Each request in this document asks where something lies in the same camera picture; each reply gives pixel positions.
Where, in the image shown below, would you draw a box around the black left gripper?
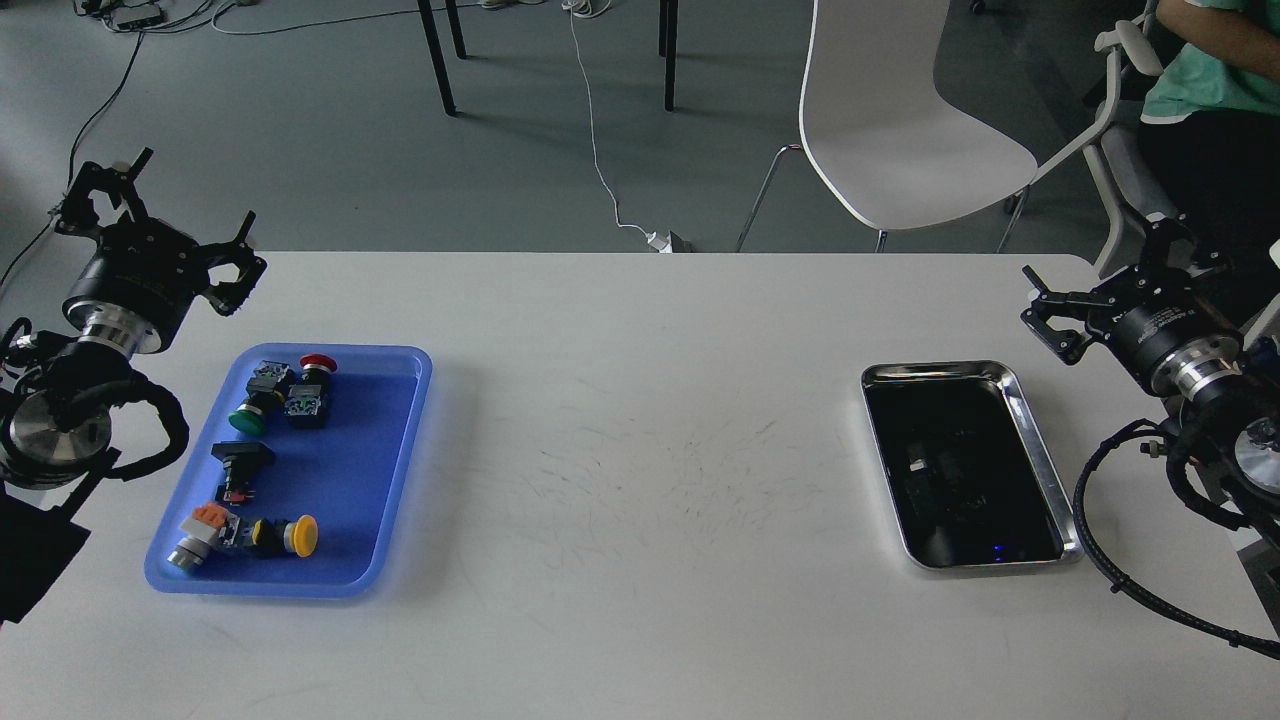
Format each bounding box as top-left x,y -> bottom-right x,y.
52,147 -> 268,354

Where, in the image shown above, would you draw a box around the grey office chair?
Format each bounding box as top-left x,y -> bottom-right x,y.
996,1 -> 1179,277

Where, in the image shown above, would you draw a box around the black table legs right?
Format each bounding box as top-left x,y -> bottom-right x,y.
657,0 -> 680,111

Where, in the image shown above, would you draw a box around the blue plastic tray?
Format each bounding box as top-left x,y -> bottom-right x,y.
143,342 -> 433,600

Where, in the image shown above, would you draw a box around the green push button switch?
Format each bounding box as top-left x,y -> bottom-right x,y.
227,361 -> 294,437

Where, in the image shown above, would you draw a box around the white plastic chair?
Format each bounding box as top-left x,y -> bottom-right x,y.
797,1 -> 1038,240

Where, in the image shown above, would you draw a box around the white cable with charger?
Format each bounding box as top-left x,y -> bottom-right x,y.
561,0 -> 696,255

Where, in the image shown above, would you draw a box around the yellow push button switch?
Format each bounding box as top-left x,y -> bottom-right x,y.
238,514 -> 319,559

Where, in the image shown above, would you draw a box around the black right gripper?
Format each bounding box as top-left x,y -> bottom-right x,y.
1020,217 -> 1242,397

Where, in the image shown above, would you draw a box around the black table legs left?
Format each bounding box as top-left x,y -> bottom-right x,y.
416,0 -> 468,117

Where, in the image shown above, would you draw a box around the black table legs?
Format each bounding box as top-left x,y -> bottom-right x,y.
657,0 -> 680,111
416,0 -> 468,117

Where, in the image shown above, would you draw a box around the black floor cable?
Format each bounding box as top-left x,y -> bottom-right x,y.
0,0 -> 421,291

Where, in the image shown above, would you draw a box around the black square push button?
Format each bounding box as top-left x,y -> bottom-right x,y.
210,441 -> 276,506

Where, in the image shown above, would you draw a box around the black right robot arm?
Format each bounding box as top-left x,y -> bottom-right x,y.
1021,219 -> 1279,659

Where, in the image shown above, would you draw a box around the person in green shirt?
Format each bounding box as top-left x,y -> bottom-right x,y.
1138,1 -> 1279,324

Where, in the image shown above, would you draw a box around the red push button switch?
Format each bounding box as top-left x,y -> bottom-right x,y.
284,354 -> 338,429

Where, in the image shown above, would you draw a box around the silver orange selector switch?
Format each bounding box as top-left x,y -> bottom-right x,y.
166,502 -> 241,571

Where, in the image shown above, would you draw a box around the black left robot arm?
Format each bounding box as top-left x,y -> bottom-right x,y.
1,149 -> 268,623

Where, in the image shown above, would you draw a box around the shiny metal tray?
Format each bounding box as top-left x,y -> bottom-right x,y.
860,360 -> 1083,574

